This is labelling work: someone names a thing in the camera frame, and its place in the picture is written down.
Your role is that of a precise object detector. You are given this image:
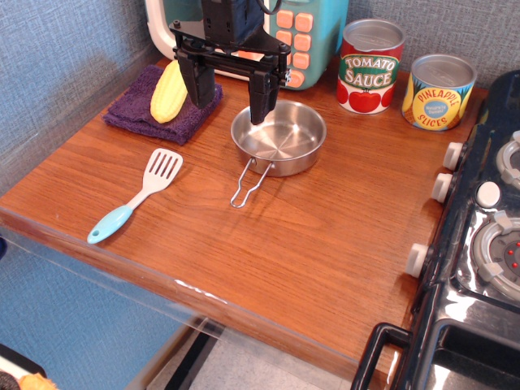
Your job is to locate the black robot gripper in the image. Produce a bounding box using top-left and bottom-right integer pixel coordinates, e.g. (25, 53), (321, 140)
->
(170, 20), (291, 125)

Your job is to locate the white spatula with teal handle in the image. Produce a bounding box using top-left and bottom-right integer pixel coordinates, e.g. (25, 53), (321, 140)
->
(87, 148), (184, 244)

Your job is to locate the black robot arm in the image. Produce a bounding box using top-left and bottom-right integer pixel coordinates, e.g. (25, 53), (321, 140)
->
(170, 1), (291, 125)

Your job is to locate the white stove knob top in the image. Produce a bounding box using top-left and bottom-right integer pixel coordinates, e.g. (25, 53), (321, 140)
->
(443, 142), (464, 171)

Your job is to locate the white stove knob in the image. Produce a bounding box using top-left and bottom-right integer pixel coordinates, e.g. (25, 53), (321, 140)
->
(443, 142), (464, 171)
(405, 243), (429, 279)
(431, 173), (453, 203)

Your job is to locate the white stove knob middle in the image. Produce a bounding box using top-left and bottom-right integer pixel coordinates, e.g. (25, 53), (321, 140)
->
(431, 173), (453, 203)

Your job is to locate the white stove knob bottom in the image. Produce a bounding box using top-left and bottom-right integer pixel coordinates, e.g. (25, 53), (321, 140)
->
(405, 243), (429, 279)

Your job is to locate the black toy stove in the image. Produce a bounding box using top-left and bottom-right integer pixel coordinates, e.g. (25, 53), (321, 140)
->
(350, 69), (520, 390)

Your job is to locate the yellow toy corn cob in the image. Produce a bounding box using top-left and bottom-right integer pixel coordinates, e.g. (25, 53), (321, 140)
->
(150, 61), (188, 124)

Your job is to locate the stainless steel pan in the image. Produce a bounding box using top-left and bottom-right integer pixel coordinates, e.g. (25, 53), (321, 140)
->
(230, 100), (327, 209)

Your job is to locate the teal toy microwave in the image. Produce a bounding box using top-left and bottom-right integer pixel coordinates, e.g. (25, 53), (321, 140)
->
(145, 0), (349, 90)

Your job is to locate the purple folded towel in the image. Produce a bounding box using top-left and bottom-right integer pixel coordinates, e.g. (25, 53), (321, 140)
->
(102, 65), (223, 145)

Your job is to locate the tomato sauce can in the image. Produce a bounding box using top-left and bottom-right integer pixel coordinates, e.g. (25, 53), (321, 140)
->
(336, 19), (405, 115)

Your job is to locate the pineapple slices can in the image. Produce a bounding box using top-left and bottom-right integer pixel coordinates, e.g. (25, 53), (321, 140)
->
(401, 54), (477, 132)

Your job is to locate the orange plush object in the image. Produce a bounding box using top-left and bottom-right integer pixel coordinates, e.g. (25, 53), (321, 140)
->
(19, 373), (58, 390)

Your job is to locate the black cable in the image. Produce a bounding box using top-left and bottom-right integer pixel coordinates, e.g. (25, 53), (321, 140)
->
(254, 0), (284, 16)

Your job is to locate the black oven door handle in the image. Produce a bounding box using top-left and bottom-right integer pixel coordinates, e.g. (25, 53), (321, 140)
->
(351, 323), (412, 390)

